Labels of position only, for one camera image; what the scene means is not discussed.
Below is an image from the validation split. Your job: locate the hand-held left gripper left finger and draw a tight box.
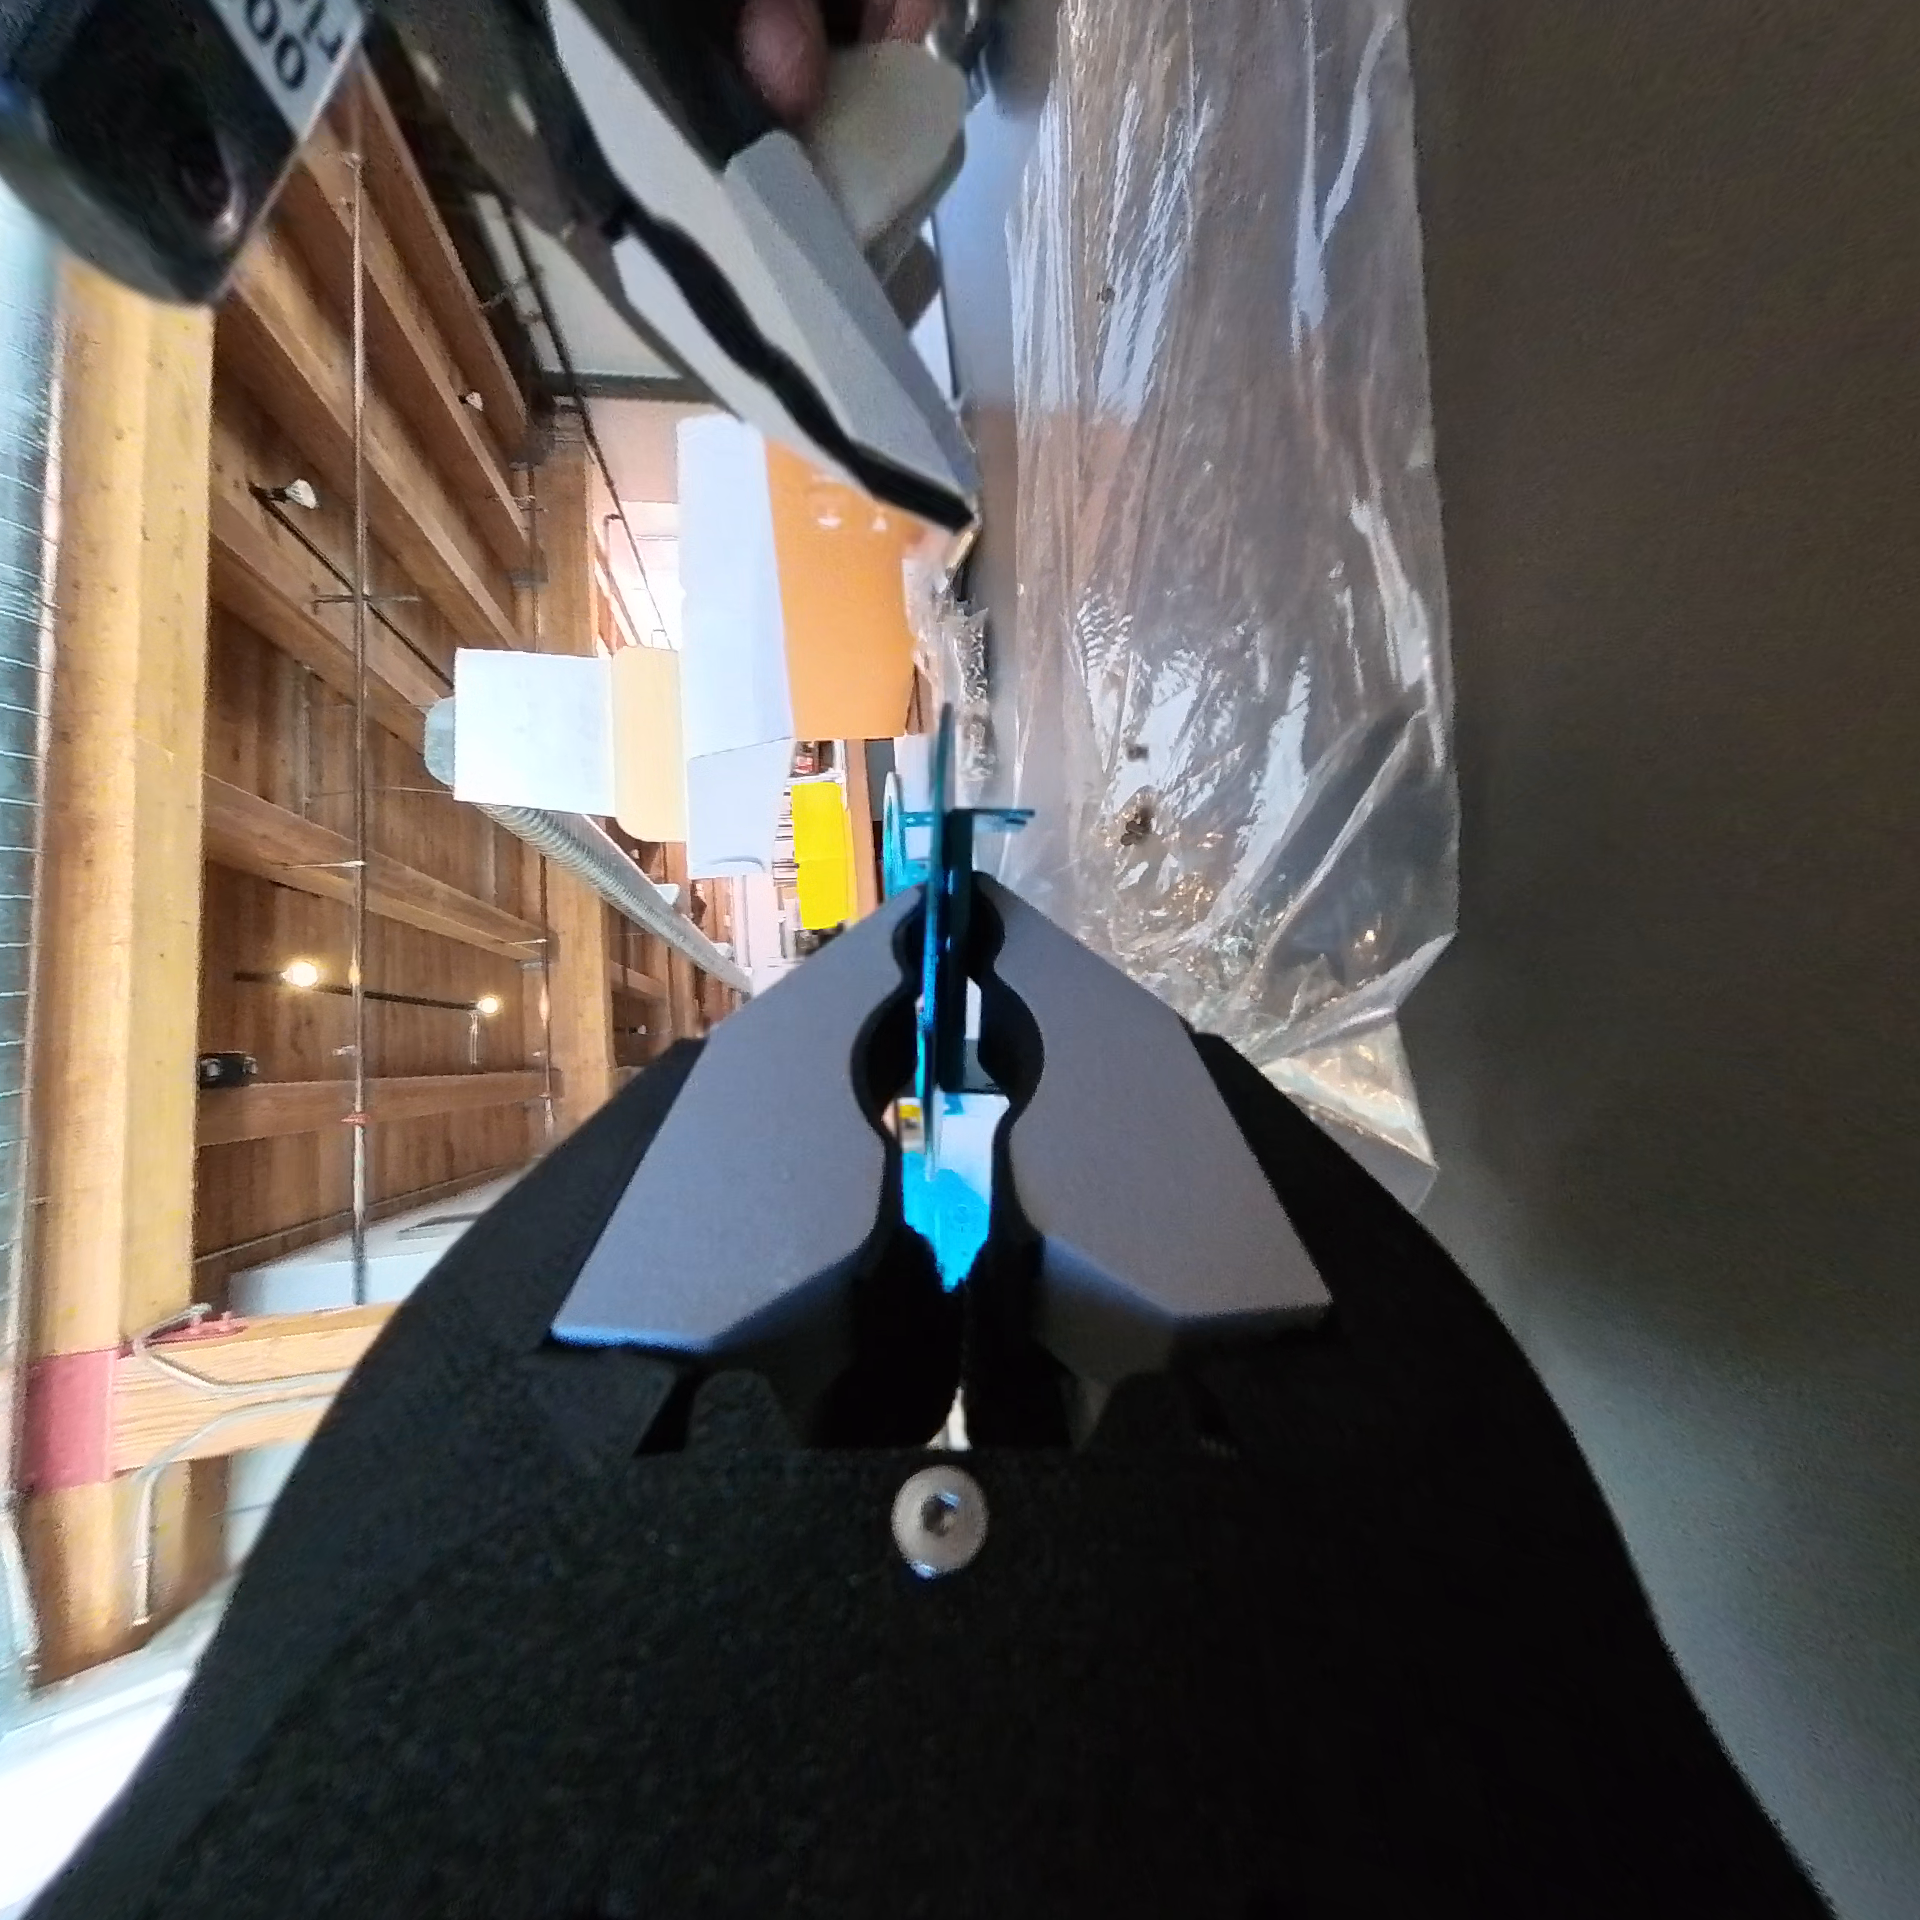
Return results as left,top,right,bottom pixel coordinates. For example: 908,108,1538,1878
546,885,964,1357

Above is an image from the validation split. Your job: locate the yellow box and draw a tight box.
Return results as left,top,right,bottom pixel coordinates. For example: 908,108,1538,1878
792,778,862,921

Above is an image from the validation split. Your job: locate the silver air duct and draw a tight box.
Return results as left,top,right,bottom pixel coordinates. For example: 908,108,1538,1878
0,198,61,1354

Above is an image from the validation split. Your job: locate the flexible silver duct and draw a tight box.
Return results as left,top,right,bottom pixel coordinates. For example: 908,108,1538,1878
478,796,753,994

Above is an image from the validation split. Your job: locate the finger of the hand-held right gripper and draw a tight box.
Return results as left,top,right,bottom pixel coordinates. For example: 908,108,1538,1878
605,209,973,533
546,0,980,511

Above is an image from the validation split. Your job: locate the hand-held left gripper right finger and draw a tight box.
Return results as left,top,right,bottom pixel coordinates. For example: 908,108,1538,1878
964,872,1332,1392

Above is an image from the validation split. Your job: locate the blue round metal plate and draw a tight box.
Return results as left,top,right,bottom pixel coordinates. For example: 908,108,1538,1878
913,707,1038,1101

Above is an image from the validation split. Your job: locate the red strap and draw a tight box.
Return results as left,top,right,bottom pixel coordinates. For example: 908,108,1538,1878
22,1348,119,1486

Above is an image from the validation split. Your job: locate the orange box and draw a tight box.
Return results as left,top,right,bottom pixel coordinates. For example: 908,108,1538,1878
764,446,918,741

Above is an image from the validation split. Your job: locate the person's right hand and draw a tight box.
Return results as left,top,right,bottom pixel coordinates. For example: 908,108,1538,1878
739,0,845,116

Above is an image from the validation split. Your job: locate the clear plastic bag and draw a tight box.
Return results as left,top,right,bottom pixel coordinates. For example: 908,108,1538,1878
1005,0,1460,1200

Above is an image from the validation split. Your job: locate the white ceiling panel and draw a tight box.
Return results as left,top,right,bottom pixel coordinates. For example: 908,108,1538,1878
428,650,689,824

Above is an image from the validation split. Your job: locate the blue metal U bracket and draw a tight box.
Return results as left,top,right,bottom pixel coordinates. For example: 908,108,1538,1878
900,1170,995,1295

